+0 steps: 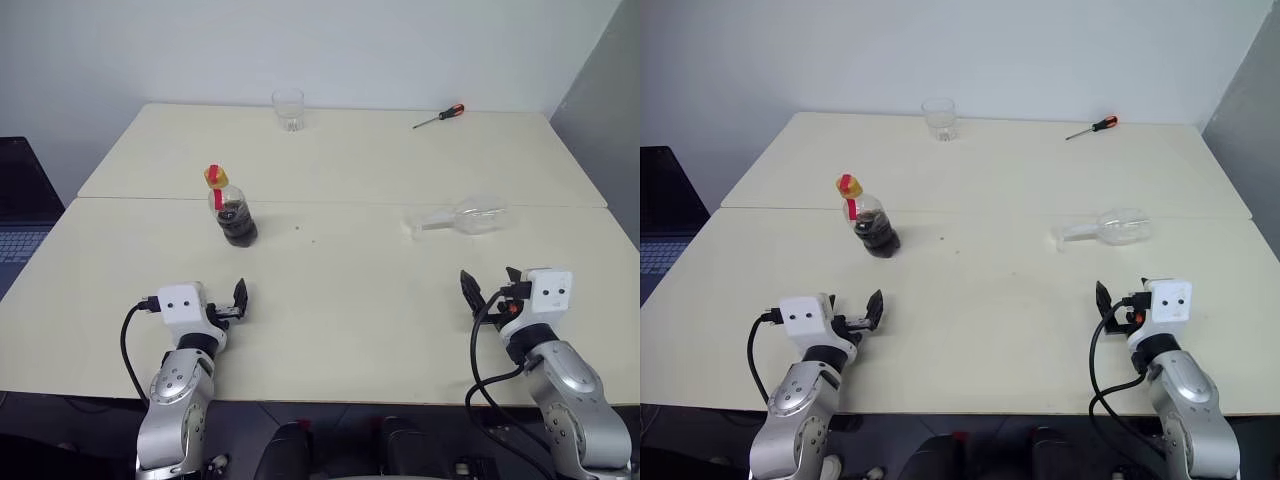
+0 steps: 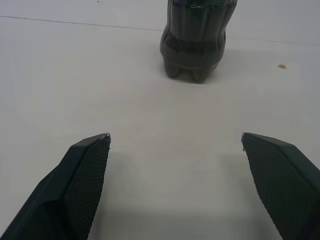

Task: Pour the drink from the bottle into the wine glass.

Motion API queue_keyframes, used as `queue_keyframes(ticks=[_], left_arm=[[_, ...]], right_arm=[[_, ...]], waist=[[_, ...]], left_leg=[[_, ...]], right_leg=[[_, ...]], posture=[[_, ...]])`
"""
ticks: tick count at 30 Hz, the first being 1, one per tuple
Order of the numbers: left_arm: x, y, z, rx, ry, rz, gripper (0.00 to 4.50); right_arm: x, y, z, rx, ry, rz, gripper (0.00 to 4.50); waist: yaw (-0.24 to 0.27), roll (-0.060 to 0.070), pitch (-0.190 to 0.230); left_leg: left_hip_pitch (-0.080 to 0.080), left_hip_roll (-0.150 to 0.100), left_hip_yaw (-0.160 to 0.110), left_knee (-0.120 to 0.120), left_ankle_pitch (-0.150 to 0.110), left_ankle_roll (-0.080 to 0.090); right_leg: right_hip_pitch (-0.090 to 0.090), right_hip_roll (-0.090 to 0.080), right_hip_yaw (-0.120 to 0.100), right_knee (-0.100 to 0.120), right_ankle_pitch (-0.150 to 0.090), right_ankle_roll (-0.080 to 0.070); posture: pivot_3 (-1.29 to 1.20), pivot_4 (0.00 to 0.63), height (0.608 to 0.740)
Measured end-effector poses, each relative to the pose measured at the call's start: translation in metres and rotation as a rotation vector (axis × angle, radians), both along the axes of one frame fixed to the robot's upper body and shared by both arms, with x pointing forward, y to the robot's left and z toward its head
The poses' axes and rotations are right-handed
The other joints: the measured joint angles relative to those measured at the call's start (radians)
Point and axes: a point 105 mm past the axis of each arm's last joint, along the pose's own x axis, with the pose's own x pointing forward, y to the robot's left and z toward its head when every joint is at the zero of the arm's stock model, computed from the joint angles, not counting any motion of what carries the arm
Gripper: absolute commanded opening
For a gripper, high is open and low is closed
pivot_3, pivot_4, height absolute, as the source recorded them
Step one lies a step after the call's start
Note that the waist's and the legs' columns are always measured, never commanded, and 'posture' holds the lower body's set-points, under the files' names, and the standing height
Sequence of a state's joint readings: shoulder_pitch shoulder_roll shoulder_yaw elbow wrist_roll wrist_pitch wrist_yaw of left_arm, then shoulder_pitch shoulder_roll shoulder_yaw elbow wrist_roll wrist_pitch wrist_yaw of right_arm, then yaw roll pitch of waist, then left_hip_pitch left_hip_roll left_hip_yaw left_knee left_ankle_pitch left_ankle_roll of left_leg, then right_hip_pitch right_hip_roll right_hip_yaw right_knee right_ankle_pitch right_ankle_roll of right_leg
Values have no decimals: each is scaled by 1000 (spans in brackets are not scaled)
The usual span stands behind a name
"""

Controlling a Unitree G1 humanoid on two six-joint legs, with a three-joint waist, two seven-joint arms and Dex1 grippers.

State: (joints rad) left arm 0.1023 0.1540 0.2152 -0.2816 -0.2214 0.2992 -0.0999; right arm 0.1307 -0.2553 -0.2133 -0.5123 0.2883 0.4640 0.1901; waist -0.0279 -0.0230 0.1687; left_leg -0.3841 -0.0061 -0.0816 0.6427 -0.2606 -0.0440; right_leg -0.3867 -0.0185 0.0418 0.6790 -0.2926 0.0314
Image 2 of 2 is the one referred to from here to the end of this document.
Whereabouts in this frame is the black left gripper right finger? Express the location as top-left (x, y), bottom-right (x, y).
top-left (240, 132), bottom-right (320, 240)

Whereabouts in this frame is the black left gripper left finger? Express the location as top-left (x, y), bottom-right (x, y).
top-left (0, 132), bottom-right (112, 240)

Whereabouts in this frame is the plastic bottle with red cap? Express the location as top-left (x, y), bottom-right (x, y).
top-left (159, 0), bottom-right (237, 84)

